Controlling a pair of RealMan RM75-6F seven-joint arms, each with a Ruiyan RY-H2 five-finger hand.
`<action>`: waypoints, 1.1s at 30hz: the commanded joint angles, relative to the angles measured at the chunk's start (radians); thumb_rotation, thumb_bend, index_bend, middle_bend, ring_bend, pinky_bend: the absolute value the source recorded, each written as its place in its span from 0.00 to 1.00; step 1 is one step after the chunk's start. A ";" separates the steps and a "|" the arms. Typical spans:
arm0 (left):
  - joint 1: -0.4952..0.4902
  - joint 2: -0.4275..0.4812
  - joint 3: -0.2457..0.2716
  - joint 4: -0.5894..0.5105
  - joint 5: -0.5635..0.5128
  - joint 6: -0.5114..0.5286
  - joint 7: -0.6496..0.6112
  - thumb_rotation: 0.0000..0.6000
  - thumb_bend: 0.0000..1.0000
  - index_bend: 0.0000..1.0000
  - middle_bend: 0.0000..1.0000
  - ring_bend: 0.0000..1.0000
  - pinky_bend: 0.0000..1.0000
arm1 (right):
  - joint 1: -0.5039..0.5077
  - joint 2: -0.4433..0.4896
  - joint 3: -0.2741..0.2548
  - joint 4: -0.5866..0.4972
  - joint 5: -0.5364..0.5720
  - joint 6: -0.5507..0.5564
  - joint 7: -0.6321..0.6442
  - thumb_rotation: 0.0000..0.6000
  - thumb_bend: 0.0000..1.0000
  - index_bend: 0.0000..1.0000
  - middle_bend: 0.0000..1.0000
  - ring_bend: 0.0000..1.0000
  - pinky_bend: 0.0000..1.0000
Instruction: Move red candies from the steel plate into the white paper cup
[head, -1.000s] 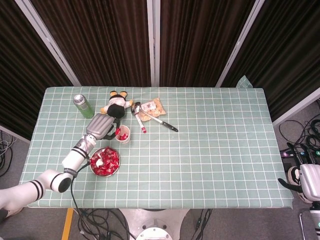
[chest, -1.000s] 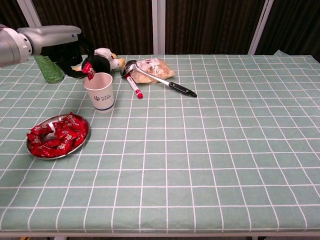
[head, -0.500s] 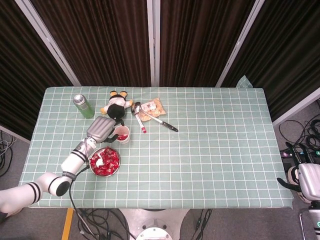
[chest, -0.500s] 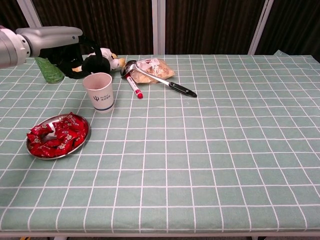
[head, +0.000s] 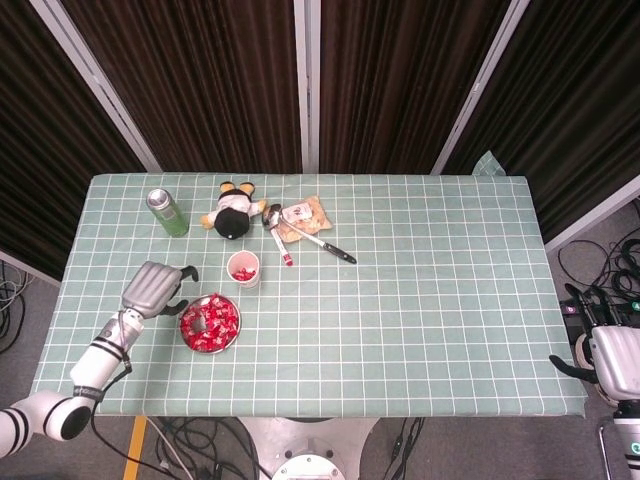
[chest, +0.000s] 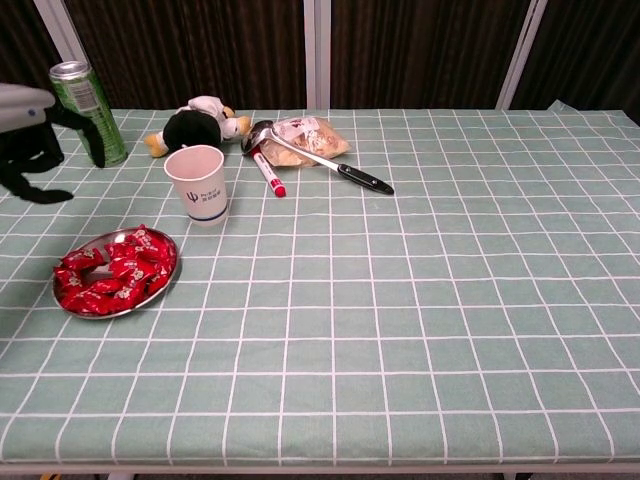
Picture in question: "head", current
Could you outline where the black power strip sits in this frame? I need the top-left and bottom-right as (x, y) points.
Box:
(559, 297), (640, 317)

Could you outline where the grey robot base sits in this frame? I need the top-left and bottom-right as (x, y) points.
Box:
(234, 417), (384, 480)

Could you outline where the black cable with switch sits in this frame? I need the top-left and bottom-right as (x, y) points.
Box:
(382, 417), (426, 480)

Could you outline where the white partition post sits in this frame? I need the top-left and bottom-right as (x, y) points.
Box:
(293, 0), (322, 175)
(28, 0), (164, 174)
(430, 0), (532, 176)

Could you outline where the clear snack bag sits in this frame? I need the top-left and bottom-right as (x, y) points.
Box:
(275, 195), (333, 244)

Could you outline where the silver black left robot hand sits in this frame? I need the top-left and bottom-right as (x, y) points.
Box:
(121, 260), (200, 320)

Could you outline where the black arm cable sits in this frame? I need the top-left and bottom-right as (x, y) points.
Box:
(89, 357), (134, 454)

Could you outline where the white paper cup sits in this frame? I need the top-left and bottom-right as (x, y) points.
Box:
(227, 250), (263, 290)

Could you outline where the green drink can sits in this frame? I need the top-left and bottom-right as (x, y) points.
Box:
(145, 187), (190, 239)

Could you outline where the round steel plate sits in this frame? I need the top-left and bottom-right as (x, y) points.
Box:
(178, 293), (243, 355)

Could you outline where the white partition rail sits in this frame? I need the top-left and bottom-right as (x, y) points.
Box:
(0, 248), (62, 289)
(543, 173), (640, 254)

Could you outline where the dark brown curtain panel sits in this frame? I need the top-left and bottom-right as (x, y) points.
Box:
(319, 0), (511, 175)
(442, 0), (640, 241)
(59, 0), (304, 174)
(0, 0), (146, 281)

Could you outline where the black white plush penguin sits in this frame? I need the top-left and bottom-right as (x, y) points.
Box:
(200, 180), (269, 242)

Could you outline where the green checked tablecloth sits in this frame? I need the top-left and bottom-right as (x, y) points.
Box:
(30, 149), (587, 420)

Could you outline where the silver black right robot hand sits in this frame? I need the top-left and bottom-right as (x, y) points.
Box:
(548, 282), (640, 402)

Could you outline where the white floor cable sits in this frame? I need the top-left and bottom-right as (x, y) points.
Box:
(147, 418), (199, 480)

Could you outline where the red white marker pen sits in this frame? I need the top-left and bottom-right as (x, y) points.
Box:
(271, 227), (296, 268)

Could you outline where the steel ladle black handle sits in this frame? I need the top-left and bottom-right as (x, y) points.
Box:
(261, 203), (358, 266)

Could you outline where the yellow floor tape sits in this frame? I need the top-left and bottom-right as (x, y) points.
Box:
(122, 416), (150, 480)

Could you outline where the black floor cable bundle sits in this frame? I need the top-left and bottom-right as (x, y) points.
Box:
(0, 259), (27, 354)
(555, 197), (640, 301)
(144, 417), (274, 480)

